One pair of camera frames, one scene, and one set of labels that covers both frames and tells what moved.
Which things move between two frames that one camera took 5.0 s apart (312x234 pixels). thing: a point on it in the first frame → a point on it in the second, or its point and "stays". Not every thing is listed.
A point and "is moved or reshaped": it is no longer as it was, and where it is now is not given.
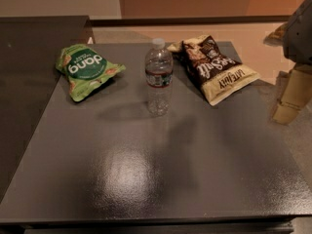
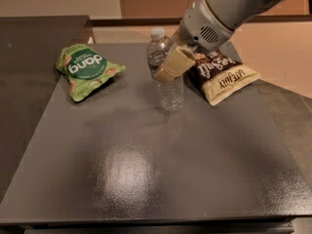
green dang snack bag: (86, 70) stays
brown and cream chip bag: (217, 73) stays
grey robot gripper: (299, 36) → (200, 25)
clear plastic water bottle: (159, 75) is moved or reshaped
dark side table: (30, 48) stays
